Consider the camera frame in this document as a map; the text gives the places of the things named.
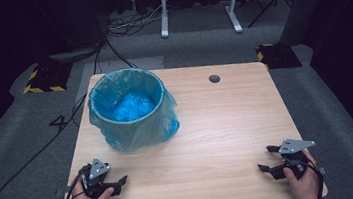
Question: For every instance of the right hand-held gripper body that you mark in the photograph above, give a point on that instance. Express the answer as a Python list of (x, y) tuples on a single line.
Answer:
[(292, 146)]

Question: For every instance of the black tripod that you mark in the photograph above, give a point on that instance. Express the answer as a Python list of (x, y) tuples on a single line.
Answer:
[(269, 0)]

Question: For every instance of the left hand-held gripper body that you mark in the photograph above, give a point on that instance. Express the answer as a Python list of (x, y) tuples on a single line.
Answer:
[(98, 169)]

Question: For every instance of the grey column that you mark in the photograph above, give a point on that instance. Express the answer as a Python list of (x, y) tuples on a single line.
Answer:
[(304, 1)]

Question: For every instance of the person's right hand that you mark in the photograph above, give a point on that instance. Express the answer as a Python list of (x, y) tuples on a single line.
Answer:
[(305, 187)]

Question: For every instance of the blue plastic trash bag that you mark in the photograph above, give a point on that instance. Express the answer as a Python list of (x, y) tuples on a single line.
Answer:
[(133, 107)]

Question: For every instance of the black yellow striped base plate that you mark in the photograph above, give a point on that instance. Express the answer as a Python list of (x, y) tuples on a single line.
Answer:
[(278, 56), (48, 79)]

